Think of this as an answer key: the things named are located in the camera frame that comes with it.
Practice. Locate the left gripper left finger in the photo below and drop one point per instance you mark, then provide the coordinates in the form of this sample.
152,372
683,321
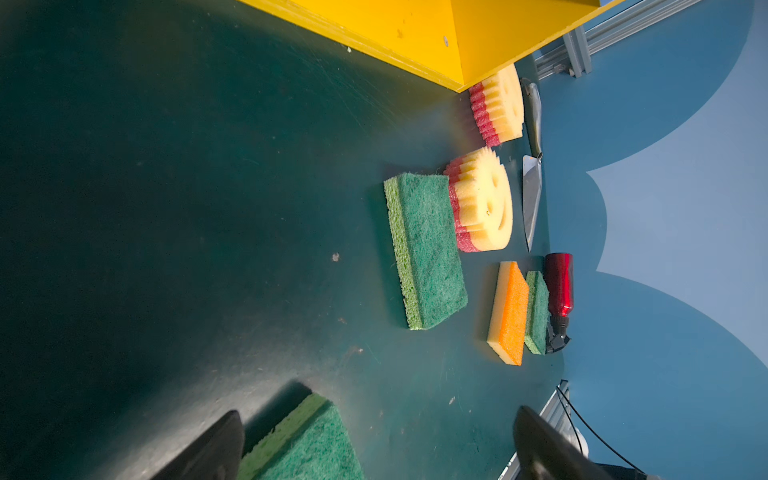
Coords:
215,454

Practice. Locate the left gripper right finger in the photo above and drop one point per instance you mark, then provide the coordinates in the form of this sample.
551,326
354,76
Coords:
543,453

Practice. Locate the yellow smiley sponge near shelf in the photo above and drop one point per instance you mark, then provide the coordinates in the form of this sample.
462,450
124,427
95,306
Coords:
497,107

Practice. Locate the yellow shelf with pink and blue boards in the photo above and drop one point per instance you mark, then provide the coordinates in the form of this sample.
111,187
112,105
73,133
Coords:
452,43

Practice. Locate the green sponge centre front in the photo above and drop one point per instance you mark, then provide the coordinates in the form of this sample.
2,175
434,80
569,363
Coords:
310,442

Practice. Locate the orange sponge right tilted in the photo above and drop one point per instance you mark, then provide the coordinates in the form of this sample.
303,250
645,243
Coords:
507,329

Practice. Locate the green sponge right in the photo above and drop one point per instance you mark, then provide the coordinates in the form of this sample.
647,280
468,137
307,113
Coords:
537,313

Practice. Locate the red bottle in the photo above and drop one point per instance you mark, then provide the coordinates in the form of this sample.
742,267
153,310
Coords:
558,276

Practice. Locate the green sponge centre upright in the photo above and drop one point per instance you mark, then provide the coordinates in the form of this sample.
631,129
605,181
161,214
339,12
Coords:
425,247

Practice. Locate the yellow smiley sponge centre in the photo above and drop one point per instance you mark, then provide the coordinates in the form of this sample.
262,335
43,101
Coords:
480,195

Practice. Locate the metal trowel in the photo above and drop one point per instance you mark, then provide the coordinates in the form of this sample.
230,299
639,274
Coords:
532,164

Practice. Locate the aluminium frame rail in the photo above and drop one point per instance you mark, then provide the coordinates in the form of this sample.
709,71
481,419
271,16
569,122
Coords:
573,51

